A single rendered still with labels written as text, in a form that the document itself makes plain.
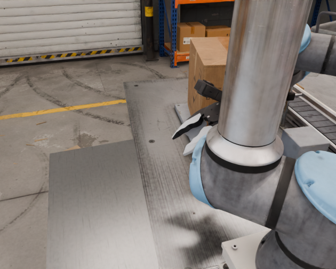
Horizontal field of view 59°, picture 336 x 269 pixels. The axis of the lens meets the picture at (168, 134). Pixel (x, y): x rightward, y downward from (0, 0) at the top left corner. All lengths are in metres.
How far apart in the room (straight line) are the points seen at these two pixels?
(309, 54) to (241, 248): 0.39
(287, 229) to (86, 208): 0.51
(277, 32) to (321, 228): 0.26
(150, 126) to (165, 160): 0.22
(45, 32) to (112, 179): 3.77
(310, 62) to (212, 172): 0.31
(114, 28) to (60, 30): 0.74
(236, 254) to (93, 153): 0.57
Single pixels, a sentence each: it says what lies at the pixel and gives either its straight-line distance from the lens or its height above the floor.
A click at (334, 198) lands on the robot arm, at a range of 0.43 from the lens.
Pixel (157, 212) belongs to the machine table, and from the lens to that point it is 0.77.
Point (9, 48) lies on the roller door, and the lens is 4.62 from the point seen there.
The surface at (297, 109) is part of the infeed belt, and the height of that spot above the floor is 0.88.
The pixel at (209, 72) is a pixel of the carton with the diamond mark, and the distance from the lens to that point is 0.86.
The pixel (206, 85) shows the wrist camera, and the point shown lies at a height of 1.14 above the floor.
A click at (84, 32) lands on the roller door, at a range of 4.52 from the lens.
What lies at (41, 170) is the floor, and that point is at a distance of 2.39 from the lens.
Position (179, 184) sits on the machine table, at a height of 0.83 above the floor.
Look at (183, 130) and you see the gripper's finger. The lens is 0.73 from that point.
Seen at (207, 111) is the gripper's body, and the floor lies 1.06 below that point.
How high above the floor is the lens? 1.40
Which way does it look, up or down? 32 degrees down
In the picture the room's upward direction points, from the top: straight up
